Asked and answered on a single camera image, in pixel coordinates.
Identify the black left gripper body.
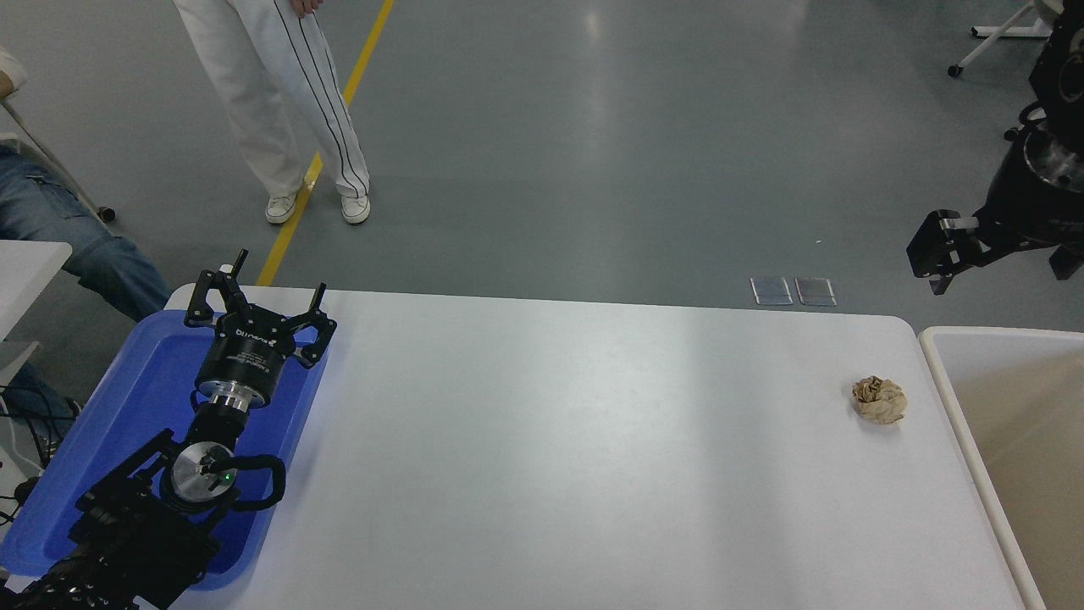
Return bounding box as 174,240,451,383
195,313,299,408

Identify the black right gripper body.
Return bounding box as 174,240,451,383
982,146,1084,248

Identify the tan paper ball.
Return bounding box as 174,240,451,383
851,376,908,425

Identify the blue plastic tray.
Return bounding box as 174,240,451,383
0,309,330,592

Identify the seated person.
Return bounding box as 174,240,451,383
0,44,174,424

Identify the large pale bin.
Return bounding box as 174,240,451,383
919,326,1084,610

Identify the white wheeled chair base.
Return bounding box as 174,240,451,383
947,0,1059,141

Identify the small white side table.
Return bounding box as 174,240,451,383
0,240,74,386

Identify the standing person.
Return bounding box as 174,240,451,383
174,0,372,225

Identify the grey chair frame with caster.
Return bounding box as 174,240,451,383
0,93,117,225

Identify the black floor cable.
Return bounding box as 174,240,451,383
0,385,77,526

